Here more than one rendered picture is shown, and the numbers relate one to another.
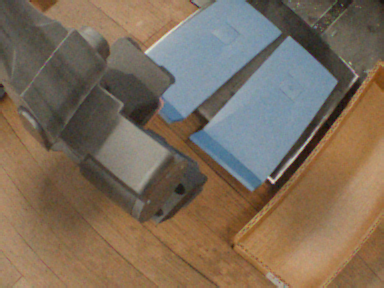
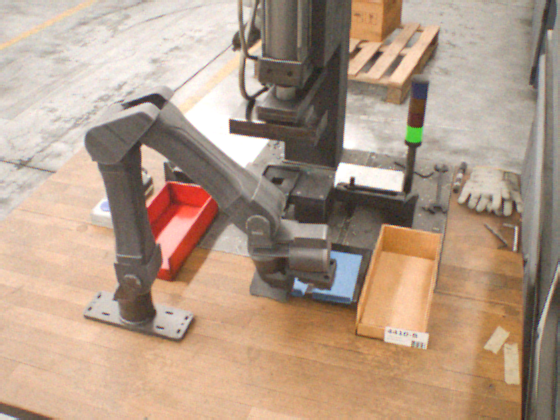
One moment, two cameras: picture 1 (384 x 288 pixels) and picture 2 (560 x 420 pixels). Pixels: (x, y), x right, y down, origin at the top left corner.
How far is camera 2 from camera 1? 0.68 m
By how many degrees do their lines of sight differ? 42
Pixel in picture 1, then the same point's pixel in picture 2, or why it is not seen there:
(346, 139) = (380, 278)
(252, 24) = not seen: hidden behind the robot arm
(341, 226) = (407, 308)
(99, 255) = (296, 365)
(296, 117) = (349, 276)
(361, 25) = (360, 233)
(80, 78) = (278, 198)
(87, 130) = (288, 231)
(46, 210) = (254, 360)
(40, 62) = (254, 186)
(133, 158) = (315, 231)
